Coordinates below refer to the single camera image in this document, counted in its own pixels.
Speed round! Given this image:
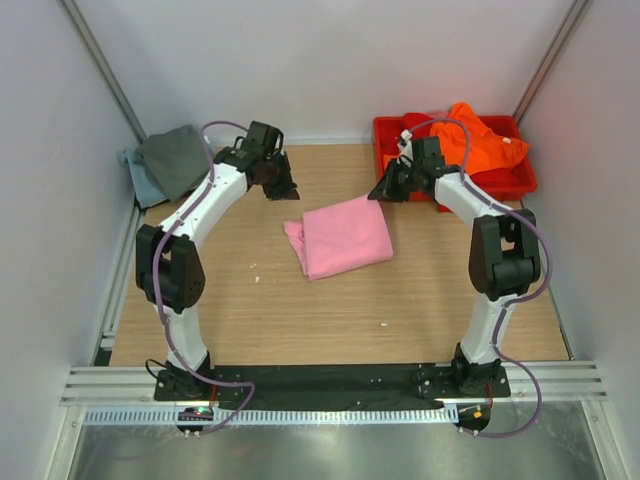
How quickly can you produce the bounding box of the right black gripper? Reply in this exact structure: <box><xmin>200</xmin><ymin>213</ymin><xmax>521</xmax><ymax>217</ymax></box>
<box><xmin>368</xmin><ymin>158</ymin><xmax>421</xmax><ymax>203</ymax></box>

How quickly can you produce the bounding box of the pink t-shirt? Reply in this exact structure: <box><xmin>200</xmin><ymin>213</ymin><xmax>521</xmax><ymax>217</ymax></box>
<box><xmin>283</xmin><ymin>196</ymin><xmax>394</xmax><ymax>281</ymax></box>

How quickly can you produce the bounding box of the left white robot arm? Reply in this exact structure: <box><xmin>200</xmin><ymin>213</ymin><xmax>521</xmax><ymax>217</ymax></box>
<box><xmin>135</xmin><ymin>121</ymin><xmax>300</xmax><ymax>400</ymax></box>

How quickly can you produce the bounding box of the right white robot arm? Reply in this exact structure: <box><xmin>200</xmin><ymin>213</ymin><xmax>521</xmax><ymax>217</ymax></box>
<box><xmin>368</xmin><ymin>131</ymin><xmax>541</xmax><ymax>398</ymax></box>

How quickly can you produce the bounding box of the orange t-shirt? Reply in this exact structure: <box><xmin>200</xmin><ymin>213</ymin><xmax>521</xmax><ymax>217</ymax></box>
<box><xmin>430</xmin><ymin>102</ymin><xmax>529</xmax><ymax>175</ymax></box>

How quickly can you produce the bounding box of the grey folded t-shirt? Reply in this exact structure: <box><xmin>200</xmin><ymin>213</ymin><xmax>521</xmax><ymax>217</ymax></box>
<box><xmin>134</xmin><ymin>125</ymin><xmax>209</xmax><ymax>201</ymax></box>

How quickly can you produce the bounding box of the light blue folded t-shirt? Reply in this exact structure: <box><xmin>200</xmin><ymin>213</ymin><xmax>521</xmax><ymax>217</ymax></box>
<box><xmin>116</xmin><ymin>148</ymin><xmax>168</xmax><ymax>209</ymax></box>

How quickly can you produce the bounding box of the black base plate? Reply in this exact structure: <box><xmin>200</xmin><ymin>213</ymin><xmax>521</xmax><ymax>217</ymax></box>
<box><xmin>152</xmin><ymin>363</ymin><xmax>511</xmax><ymax>412</ymax></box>

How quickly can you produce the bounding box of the white slotted cable duct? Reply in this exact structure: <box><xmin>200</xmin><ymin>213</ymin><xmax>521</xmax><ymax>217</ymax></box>
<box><xmin>83</xmin><ymin>405</ymin><xmax>459</xmax><ymax>428</ymax></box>

